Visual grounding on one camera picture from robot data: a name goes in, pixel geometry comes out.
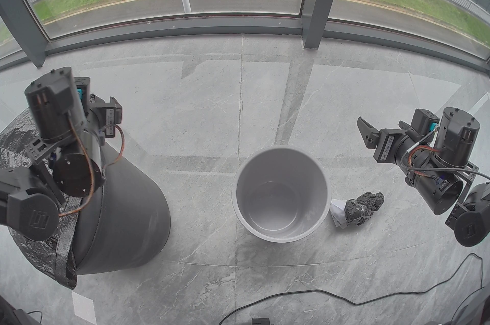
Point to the white trash bin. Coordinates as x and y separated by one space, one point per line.
281 227

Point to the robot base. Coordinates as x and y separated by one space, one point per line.
261 321

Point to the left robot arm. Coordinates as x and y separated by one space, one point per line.
53 109

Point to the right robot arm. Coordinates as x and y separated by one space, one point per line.
457 136

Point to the black plastic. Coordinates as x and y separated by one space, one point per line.
361 206

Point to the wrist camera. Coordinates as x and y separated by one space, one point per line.
423 120
82 86

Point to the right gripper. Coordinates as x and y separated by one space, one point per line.
387 147

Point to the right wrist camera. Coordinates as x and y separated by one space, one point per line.
423 120

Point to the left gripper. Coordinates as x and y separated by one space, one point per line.
109 113

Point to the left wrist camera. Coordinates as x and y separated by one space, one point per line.
82 86

